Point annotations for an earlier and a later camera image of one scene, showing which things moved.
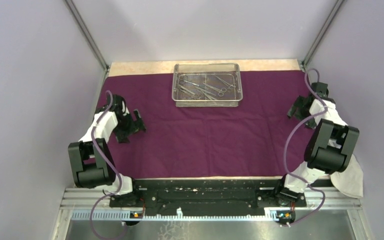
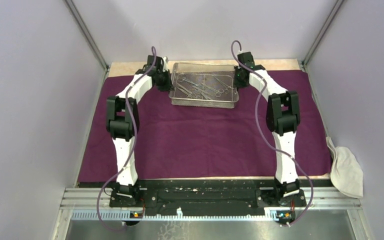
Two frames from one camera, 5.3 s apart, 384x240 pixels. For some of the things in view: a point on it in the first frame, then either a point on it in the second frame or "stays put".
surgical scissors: (187, 92) stays put
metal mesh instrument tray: (204, 85) stays put
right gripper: (299, 104) to (238, 85)
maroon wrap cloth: (247, 141) stays put
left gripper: (121, 135) to (168, 86)
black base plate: (207, 196) stays put
